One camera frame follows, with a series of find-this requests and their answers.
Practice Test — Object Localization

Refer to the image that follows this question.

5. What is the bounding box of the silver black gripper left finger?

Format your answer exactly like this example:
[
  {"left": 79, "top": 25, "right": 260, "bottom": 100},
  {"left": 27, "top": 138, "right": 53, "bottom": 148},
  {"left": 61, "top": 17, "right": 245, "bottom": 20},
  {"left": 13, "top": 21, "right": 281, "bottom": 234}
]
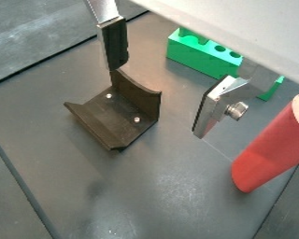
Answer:
[{"left": 83, "top": 0, "right": 128, "bottom": 71}]

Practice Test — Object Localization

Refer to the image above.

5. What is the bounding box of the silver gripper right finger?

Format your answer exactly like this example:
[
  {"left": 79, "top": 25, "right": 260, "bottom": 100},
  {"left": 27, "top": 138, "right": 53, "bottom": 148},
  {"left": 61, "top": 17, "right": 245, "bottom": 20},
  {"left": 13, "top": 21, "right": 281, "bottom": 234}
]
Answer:
[{"left": 192, "top": 59, "right": 279, "bottom": 138}]

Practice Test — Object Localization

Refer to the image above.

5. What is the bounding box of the red oval cylinder peg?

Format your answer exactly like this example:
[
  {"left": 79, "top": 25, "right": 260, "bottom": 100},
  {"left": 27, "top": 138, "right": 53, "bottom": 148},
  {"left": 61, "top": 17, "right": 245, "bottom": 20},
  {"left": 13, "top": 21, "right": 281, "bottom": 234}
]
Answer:
[{"left": 231, "top": 94, "right": 299, "bottom": 192}]

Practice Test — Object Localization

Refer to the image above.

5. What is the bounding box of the green shape sorter board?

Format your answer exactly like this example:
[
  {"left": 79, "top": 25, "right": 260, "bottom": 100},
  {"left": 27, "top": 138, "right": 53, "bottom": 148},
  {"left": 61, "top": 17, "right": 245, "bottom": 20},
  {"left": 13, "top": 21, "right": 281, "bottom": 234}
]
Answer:
[{"left": 165, "top": 27, "right": 285, "bottom": 102}]

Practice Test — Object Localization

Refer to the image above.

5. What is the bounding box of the black curved peg holder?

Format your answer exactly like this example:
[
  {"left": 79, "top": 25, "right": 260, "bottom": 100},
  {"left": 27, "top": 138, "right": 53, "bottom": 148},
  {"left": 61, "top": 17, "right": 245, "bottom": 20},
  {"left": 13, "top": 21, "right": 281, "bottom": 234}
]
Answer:
[{"left": 65, "top": 69, "right": 161, "bottom": 150}]

